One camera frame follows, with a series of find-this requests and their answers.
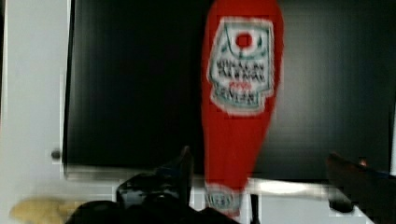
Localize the red ketchup bottle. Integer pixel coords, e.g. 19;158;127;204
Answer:
202;0;284;217

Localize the peeled banana toy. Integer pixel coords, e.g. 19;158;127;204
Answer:
9;197;81;224

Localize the black toaster oven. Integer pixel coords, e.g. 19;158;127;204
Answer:
63;0;395;186

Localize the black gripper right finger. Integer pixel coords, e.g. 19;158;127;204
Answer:
326;153;396;224

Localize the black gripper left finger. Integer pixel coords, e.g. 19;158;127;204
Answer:
65;147;239;224

